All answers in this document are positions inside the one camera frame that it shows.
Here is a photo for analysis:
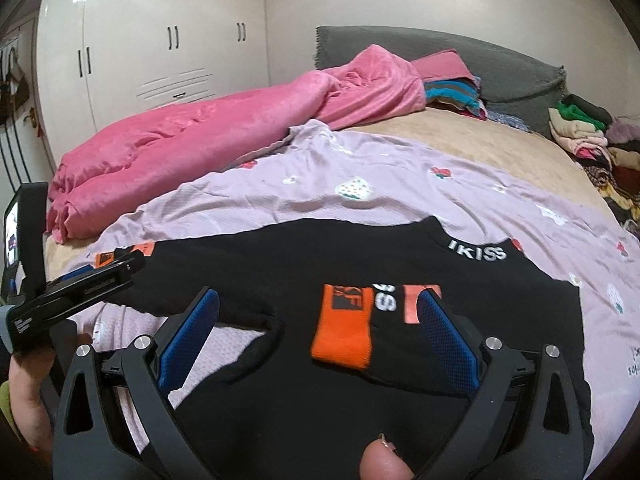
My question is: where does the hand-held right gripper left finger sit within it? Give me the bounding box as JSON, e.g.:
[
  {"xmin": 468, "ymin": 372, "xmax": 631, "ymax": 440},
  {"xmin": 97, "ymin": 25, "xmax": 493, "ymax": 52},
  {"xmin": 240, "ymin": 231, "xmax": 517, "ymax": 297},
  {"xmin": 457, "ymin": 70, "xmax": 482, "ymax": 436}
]
[{"xmin": 51, "ymin": 286, "xmax": 221, "ymax": 480}]

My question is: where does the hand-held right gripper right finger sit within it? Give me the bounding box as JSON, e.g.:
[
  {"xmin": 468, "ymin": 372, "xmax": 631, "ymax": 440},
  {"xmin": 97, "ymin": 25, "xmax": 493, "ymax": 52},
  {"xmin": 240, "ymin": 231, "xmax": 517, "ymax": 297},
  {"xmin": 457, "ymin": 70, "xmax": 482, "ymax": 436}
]
[{"xmin": 415, "ymin": 289, "xmax": 584, "ymax": 480}]

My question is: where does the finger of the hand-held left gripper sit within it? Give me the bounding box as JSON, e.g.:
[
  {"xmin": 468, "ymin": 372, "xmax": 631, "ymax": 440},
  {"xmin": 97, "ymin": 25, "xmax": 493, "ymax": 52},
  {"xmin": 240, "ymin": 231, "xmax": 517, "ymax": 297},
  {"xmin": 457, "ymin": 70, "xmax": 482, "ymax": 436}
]
[
  {"xmin": 22, "ymin": 252, "xmax": 147, "ymax": 328},
  {"xmin": 59, "ymin": 263, "xmax": 104, "ymax": 284}
]

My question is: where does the black t-shirt with orange print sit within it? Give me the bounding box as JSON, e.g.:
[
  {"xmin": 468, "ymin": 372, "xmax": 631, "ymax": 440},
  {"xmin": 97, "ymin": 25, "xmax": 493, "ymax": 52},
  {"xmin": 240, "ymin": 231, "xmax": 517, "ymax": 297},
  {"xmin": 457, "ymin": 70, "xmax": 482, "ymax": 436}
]
[{"xmin": 97, "ymin": 216, "xmax": 596, "ymax": 480}]

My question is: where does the pile of mixed clothes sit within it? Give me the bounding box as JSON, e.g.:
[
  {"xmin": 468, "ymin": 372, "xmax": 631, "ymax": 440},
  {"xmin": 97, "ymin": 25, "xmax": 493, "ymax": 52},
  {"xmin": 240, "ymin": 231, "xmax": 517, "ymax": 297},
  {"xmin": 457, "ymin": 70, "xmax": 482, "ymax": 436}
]
[{"xmin": 546, "ymin": 92, "xmax": 640, "ymax": 241}]

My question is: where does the person's left hand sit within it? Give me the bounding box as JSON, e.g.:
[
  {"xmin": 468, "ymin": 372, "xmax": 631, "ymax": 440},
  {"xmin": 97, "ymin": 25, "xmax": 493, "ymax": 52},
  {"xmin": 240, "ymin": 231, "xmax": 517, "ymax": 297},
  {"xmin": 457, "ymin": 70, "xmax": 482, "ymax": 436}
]
[{"xmin": 7, "ymin": 345, "xmax": 60, "ymax": 463}]

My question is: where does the person's right hand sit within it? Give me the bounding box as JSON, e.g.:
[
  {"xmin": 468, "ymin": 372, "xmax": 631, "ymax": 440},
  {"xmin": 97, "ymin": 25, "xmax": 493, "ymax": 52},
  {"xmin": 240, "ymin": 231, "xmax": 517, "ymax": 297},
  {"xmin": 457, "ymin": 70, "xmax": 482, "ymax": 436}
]
[{"xmin": 361, "ymin": 434, "xmax": 416, "ymax": 480}]

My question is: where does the lilac printed bed sheet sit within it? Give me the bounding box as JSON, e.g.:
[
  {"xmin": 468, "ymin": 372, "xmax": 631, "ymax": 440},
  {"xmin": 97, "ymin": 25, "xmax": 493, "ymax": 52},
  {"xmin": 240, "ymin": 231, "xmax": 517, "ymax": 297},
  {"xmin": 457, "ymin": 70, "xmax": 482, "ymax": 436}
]
[{"xmin": 65, "ymin": 119, "xmax": 640, "ymax": 480}]

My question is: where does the pink fleece blanket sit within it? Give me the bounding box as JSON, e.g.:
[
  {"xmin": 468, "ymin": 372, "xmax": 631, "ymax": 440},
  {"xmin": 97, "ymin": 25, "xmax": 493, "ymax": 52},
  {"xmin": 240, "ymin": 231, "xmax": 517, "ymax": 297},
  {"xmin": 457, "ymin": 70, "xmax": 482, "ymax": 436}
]
[{"xmin": 45, "ymin": 44, "xmax": 428, "ymax": 246}]

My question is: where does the hanging bag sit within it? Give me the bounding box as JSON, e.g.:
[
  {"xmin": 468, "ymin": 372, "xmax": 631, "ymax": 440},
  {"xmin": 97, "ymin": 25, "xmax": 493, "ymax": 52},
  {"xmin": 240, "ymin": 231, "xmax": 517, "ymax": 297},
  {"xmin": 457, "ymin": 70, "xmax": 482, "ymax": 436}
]
[{"xmin": 0, "ymin": 35, "xmax": 37, "ymax": 127}]

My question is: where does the tan bed sheet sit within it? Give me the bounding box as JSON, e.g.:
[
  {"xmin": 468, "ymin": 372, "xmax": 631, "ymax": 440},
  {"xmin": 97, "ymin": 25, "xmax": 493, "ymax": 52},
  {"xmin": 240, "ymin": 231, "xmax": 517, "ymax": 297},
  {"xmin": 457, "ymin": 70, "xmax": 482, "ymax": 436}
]
[{"xmin": 42, "ymin": 105, "xmax": 626, "ymax": 286}]

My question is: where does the dark patterned cloth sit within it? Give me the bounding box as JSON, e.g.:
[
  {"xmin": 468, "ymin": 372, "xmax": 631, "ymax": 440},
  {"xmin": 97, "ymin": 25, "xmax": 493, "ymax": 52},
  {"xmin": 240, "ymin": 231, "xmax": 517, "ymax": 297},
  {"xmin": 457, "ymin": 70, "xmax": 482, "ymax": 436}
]
[{"xmin": 485, "ymin": 109, "xmax": 532, "ymax": 134}]

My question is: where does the striped colourful cloth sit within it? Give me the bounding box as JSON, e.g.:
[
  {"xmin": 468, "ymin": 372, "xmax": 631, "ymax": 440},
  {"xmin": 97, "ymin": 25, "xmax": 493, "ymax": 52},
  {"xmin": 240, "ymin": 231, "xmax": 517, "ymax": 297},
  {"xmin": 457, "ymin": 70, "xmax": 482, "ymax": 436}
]
[{"xmin": 422, "ymin": 76, "xmax": 489, "ymax": 121}]

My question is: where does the white glossy wardrobe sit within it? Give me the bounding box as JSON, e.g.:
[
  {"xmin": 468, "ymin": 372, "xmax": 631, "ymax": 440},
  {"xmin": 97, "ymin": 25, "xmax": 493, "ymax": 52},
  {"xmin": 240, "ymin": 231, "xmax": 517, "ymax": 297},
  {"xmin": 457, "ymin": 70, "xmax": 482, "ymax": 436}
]
[{"xmin": 34, "ymin": 0, "xmax": 267, "ymax": 173}]

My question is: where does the grey headboard cover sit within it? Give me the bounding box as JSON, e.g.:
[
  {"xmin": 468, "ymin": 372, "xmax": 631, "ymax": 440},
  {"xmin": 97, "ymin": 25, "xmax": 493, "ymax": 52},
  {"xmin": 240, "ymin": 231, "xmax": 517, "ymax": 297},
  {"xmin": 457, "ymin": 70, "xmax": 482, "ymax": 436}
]
[{"xmin": 315, "ymin": 25, "xmax": 569, "ymax": 134}]

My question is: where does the pink folded cloth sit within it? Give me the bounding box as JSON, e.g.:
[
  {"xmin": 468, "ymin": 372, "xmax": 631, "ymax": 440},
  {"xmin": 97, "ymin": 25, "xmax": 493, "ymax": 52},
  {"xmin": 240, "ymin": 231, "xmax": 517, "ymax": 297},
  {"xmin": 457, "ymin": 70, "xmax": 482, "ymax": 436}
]
[{"xmin": 410, "ymin": 50, "xmax": 472, "ymax": 84}]

